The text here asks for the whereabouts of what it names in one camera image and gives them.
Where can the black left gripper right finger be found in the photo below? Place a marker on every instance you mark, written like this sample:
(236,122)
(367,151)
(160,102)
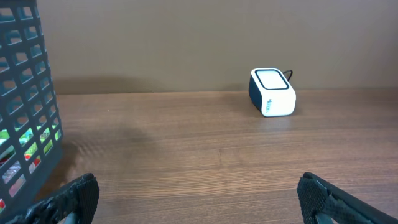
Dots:
(322,202)

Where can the dark grey mesh basket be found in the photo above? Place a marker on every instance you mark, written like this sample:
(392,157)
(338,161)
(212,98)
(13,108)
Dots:
(31,129)

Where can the white barcode scanner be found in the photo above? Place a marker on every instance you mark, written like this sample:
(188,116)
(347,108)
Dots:
(271,93)

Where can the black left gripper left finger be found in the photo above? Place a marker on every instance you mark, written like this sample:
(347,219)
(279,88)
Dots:
(75,202)

